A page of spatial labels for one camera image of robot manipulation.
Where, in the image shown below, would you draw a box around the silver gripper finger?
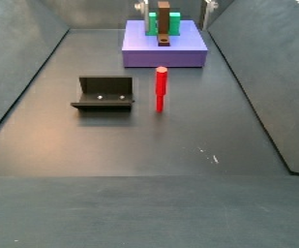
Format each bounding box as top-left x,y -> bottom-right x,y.
135,0 -> 149,30
203,0 -> 219,28

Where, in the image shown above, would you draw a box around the red cylindrical peg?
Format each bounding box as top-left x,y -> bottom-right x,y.
155,67 -> 167,112

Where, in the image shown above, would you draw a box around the purple base board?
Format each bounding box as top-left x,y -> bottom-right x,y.
121,20 -> 208,68

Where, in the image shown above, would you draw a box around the brown upright block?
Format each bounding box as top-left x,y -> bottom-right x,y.
156,1 -> 169,47

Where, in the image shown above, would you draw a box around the green block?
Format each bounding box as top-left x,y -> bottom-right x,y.
168,13 -> 181,36
145,13 -> 156,36

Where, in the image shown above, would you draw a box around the black angle bracket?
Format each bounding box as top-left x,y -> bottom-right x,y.
69,76 -> 133,109

